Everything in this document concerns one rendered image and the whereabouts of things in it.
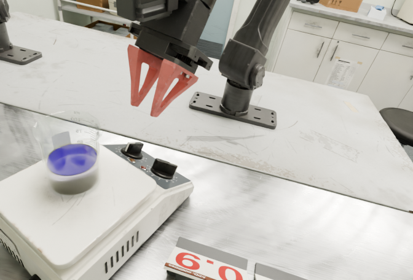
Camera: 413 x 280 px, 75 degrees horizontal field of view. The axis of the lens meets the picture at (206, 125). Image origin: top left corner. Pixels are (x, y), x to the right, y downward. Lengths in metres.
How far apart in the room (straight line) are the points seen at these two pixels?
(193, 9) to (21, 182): 0.26
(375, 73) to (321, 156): 2.32
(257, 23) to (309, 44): 2.11
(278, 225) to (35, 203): 0.30
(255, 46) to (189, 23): 0.23
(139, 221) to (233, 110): 0.36
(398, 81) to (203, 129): 2.56
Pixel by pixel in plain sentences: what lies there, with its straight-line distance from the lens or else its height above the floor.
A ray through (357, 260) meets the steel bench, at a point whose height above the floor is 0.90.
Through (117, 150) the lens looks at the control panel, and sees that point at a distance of 0.39.
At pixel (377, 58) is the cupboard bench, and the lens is 2.82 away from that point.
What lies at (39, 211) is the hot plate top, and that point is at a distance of 0.30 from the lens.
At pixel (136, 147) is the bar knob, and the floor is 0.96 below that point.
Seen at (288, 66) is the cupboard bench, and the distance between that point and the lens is 2.68.
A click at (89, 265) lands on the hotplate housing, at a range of 0.28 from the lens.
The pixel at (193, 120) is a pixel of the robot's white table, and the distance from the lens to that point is 0.56.
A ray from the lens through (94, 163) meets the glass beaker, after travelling 0.28.
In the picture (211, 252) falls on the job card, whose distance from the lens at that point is 0.36.
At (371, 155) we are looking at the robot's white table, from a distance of 0.67.
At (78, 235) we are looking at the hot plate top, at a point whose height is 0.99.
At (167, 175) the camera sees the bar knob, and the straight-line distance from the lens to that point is 0.36.
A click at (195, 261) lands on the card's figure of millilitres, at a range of 0.34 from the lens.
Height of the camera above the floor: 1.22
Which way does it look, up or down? 35 degrees down
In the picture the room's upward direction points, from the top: 12 degrees clockwise
